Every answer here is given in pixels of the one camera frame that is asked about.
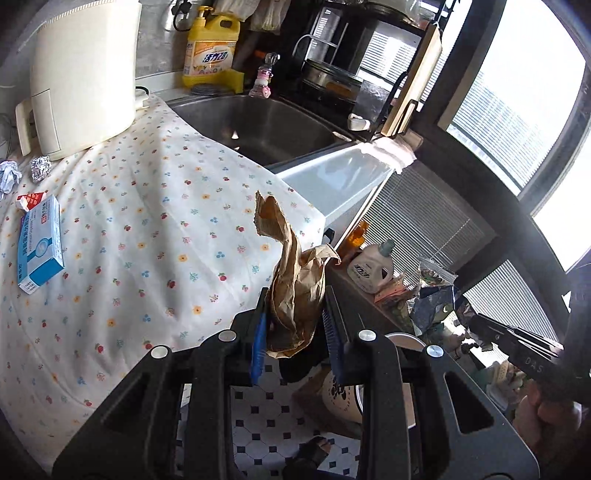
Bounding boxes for crumpled white paper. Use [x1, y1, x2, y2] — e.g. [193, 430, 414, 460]
[0, 159, 23, 197]

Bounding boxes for black dish rack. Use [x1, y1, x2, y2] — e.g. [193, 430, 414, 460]
[295, 0, 462, 139]

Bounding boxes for white folded towel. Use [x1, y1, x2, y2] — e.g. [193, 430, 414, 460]
[360, 136, 419, 175]

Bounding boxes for person's right hand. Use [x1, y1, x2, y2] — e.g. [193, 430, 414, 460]
[512, 382, 583, 459]

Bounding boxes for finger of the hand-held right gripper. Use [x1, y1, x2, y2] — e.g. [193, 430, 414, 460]
[455, 302, 497, 341]

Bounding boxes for blue white medicine box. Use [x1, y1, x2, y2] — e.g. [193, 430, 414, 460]
[17, 196, 65, 295]

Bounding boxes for floral white tablecloth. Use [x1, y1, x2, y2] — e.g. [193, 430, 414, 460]
[0, 90, 326, 472]

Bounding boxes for white air fryer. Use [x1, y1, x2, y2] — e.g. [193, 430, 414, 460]
[15, 0, 149, 161]

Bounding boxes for small pink bottle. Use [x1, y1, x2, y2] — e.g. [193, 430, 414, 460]
[248, 52, 281, 99]

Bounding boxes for dark slipper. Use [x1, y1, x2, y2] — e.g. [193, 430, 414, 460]
[286, 436, 333, 469]

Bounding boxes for beige trash bin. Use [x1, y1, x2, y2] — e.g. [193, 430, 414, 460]
[321, 332, 426, 428]

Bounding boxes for window blind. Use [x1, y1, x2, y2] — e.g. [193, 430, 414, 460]
[365, 166, 497, 273]
[462, 261, 568, 342]

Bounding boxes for clear zip bag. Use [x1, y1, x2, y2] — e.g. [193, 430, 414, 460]
[418, 256, 458, 289]

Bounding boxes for yellow dish soap bottle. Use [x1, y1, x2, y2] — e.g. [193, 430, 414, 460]
[181, 6, 244, 93]

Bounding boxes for stainless steel sink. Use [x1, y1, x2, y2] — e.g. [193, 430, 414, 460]
[164, 92, 356, 167]

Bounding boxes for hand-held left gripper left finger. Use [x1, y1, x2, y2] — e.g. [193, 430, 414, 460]
[52, 287, 272, 480]

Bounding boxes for hanging plastic bags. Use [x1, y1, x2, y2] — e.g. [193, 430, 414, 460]
[215, 0, 282, 33]

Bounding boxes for metal pot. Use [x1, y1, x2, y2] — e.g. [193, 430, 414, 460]
[300, 59, 365, 104]

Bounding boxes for colourful snack bag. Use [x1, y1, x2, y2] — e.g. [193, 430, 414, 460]
[374, 274, 416, 310]

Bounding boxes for orange bottle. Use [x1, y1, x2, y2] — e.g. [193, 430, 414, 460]
[344, 222, 370, 252]

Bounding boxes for wooden cutting board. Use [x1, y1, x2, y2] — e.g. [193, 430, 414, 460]
[381, 23, 444, 138]

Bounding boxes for white laundry detergent bottle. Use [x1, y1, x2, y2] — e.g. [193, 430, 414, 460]
[347, 240, 397, 294]

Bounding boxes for red white small packet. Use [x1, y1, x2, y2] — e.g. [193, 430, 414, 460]
[17, 191, 47, 213]

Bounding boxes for brown paper bag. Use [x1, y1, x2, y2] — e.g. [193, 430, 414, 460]
[255, 191, 341, 360]

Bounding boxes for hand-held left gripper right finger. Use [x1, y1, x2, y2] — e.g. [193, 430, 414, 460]
[324, 286, 542, 480]

